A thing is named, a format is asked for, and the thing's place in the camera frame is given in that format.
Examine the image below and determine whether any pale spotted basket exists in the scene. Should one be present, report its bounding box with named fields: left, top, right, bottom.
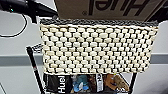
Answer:
left=39, top=17, right=160, bottom=76

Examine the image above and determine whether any black box white stripe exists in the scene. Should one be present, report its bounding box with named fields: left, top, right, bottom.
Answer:
left=87, top=74, right=105, bottom=92

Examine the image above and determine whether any brown plush toy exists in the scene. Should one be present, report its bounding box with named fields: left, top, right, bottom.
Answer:
left=113, top=75, right=130, bottom=93

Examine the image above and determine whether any thin black cable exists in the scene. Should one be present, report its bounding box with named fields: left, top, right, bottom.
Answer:
left=0, top=13, right=28, bottom=38

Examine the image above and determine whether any black wire shelf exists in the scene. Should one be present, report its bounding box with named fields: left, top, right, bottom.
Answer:
left=25, top=43, right=139, bottom=94

